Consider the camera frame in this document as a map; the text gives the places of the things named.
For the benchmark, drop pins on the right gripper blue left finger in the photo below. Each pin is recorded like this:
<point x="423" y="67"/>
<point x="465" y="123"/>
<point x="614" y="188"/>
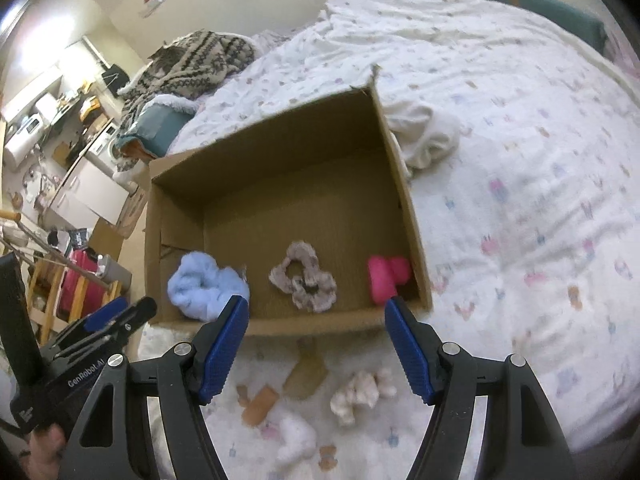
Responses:
<point x="112" y="436"/>

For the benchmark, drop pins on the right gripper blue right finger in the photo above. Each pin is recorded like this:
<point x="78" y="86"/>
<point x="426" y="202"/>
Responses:
<point x="522" y="437"/>

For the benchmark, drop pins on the cream ruffled scrunchie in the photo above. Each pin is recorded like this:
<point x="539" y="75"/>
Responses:
<point x="362" y="389"/>

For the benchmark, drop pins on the light blue fluffy scrunchie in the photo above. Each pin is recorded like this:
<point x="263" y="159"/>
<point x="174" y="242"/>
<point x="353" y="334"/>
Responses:
<point x="201" y="289"/>

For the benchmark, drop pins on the beige brown scrunchie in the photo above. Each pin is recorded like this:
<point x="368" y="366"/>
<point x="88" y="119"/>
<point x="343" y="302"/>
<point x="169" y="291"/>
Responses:
<point x="299" y="276"/>

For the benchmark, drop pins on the person's hand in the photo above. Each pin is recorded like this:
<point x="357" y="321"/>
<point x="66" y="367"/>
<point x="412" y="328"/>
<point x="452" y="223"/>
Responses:
<point x="45" y="450"/>

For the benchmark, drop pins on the yellow wooden chair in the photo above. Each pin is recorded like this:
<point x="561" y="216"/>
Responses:
<point x="58" y="295"/>

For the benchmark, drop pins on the brown paper hang tag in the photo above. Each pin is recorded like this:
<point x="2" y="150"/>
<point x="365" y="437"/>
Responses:
<point x="308" y="373"/>

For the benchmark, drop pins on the white kitchen cabinet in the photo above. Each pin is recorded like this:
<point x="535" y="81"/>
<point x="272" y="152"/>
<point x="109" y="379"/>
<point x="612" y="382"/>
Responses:
<point x="85" y="196"/>

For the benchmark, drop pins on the open brown cardboard box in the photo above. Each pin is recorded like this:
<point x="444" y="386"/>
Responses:
<point x="328" y="173"/>

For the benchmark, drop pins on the white patterned bed quilt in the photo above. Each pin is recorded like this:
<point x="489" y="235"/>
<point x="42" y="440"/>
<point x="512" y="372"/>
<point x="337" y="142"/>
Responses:
<point x="531" y="225"/>

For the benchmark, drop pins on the cream folded cloth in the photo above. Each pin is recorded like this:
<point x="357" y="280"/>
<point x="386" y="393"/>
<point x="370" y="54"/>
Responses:
<point x="423" y="134"/>

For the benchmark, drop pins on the white washing machine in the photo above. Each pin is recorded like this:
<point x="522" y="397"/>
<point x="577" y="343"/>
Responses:
<point x="102" y="152"/>

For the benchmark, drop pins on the teal fleece-lined jacket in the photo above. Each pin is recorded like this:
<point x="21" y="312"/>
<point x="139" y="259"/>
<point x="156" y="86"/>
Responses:
<point x="157" y="125"/>

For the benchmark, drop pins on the patterned knit blanket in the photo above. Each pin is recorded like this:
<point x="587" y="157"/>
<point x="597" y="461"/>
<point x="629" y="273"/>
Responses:
<point x="187" y="67"/>

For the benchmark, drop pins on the teal bolster cushion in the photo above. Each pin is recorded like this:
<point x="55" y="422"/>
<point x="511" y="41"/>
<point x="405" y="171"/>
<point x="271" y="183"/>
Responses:
<point x="581" y="24"/>

